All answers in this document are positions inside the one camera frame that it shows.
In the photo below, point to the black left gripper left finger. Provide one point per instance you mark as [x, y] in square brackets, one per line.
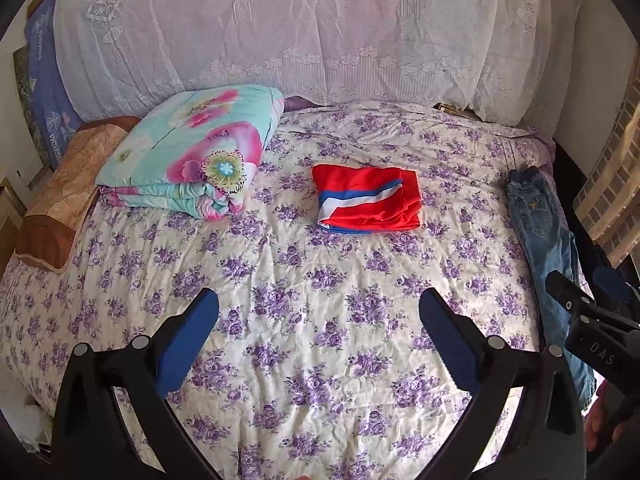
[90, 439]

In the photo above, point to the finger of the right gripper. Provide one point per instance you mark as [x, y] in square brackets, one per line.
[610, 282]
[569, 296]

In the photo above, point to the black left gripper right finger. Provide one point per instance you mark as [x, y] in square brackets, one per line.
[523, 419]

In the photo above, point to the red pants with blue-white stripe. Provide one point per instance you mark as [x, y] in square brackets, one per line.
[367, 199]

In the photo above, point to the person's hand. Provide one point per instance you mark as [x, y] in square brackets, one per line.
[595, 419]

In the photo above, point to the blue denim jeans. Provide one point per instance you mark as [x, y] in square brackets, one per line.
[547, 243]

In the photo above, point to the beige checkered curtain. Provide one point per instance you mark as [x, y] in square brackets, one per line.
[607, 206]

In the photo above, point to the brown orange pillow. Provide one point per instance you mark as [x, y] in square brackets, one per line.
[52, 225]

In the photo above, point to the purple floral bed sheet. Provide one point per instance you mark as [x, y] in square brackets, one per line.
[318, 364]

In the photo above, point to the white lace headboard cover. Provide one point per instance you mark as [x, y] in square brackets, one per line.
[507, 61]

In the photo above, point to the folded colourful floral quilt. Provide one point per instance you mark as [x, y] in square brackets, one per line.
[197, 153]

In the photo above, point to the blue patterned pillow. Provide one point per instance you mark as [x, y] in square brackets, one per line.
[55, 116]

